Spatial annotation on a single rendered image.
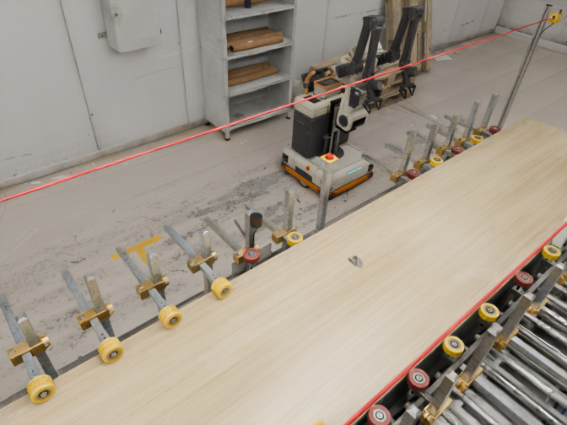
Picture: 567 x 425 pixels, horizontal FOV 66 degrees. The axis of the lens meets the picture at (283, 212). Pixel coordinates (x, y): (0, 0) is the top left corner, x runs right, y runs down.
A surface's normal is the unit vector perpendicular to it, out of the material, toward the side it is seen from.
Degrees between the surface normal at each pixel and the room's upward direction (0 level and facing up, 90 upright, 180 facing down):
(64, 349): 0
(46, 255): 0
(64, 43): 90
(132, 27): 90
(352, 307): 0
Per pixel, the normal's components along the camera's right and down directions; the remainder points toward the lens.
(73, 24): 0.64, 0.51
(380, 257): 0.05, -0.77
